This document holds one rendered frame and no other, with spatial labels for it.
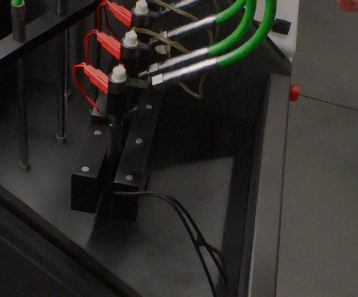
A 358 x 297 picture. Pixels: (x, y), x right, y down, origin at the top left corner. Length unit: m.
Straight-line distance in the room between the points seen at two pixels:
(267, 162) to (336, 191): 1.36
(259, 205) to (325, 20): 2.23
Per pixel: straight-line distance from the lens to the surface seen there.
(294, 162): 2.58
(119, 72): 0.99
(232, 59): 0.95
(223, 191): 1.29
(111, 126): 1.05
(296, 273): 2.27
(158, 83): 0.98
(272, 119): 1.26
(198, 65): 0.96
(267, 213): 1.11
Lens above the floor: 1.77
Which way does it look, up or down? 44 degrees down
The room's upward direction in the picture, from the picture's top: 9 degrees clockwise
